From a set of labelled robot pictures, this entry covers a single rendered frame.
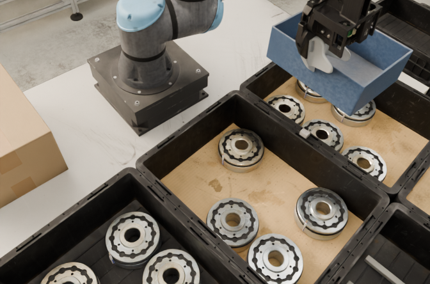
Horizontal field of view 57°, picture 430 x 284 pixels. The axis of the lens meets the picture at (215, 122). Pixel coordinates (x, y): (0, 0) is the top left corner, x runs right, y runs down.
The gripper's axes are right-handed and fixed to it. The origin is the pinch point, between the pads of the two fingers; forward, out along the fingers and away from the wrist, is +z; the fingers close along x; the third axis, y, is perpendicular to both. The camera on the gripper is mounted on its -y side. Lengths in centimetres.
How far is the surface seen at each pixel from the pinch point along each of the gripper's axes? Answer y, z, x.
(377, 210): 22.2, 19.3, -3.0
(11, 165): -36, 24, -53
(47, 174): -36, 34, -49
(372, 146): 9.9, 32.0, 15.5
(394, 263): 30.0, 29.5, -3.8
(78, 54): -160, 113, -9
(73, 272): -4, 20, -52
